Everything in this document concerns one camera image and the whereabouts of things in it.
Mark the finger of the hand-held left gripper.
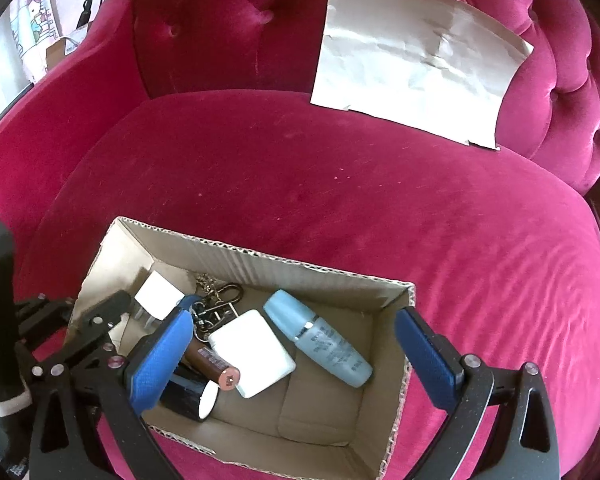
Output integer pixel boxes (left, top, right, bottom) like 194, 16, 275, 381
14, 294, 77, 350
64, 292, 132, 367

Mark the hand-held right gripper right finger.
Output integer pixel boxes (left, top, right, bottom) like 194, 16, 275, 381
395, 307, 561, 480

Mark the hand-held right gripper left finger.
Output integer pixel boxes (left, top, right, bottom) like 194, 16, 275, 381
30, 307, 196, 480

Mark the black cylinder with white cap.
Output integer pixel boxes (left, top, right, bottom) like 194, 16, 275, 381
160, 365, 220, 422

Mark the brown lipstick tube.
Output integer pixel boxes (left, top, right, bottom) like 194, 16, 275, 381
182, 341, 241, 391

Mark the small white charger plug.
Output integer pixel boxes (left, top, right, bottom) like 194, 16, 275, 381
134, 271, 186, 323

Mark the metal key bunch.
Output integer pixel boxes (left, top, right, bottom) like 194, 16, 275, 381
190, 274, 243, 341

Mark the large white charger plug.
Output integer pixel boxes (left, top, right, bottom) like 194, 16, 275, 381
208, 309, 297, 399

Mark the light blue cosmetic bottle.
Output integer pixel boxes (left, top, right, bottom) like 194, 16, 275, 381
263, 289, 373, 387

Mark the cardboard box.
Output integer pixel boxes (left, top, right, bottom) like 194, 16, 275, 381
62, 216, 417, 480

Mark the red velvet tufted sofa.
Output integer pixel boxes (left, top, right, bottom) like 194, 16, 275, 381
0, 0, 600, 480

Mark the brown cardboard carton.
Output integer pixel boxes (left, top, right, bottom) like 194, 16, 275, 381
45, 25, 88, 73

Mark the cartoon printed curtain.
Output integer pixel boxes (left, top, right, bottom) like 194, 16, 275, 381
10, 0, 61, 83

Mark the creased white paper sheet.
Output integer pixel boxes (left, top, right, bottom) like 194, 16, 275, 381
310, 0, 535, 151

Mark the black handled tool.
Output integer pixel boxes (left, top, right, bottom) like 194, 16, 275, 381
76, 0, 103, 28

